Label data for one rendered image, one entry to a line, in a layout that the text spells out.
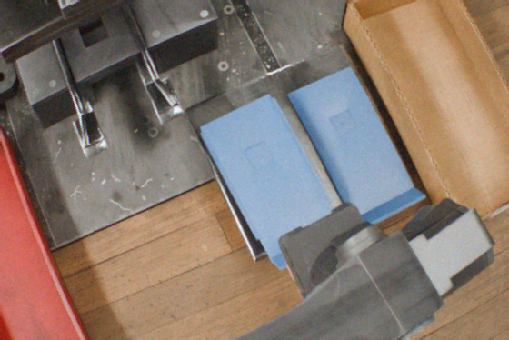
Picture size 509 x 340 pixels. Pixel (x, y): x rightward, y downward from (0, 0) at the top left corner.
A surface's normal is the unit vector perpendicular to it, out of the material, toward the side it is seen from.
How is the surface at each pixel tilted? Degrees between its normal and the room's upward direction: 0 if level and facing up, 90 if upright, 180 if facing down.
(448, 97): 0
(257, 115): 1
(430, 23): 0
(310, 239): 29
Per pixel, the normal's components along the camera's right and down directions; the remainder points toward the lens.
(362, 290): 0.46, -0.49
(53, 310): 0.01, -0.25
